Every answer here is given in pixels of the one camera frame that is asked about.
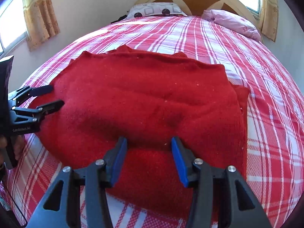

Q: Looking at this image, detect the red knitted sweater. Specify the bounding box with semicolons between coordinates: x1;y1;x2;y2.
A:
30;45;249;218

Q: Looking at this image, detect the person's left hand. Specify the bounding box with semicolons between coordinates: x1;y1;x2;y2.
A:
0;134;26;162

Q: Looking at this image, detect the left window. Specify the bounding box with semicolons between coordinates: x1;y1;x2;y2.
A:
1;0;26;57

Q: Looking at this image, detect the yellow left window curtain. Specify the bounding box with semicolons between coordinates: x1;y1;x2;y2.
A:
22;0;60;51

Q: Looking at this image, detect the yellow window curtain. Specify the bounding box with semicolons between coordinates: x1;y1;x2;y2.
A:
260;0;279;42
22;0;60;51

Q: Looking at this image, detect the red white plaid bedspread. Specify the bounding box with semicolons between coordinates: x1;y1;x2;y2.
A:
4;17;303;227

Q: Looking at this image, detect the dark object beside bed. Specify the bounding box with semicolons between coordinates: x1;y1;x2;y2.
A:
111;14;127;24

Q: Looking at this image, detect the grey patterned pillow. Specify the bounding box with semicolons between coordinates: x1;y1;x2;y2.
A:
126;2;187;19

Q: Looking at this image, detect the pink pillow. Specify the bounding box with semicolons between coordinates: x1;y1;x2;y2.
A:
202;9;262;42

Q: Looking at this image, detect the yellow right window curtain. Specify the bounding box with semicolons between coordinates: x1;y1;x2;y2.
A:
260;0;279;42

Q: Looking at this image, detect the black camera box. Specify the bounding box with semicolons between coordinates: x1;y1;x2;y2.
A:
0;56;14;117

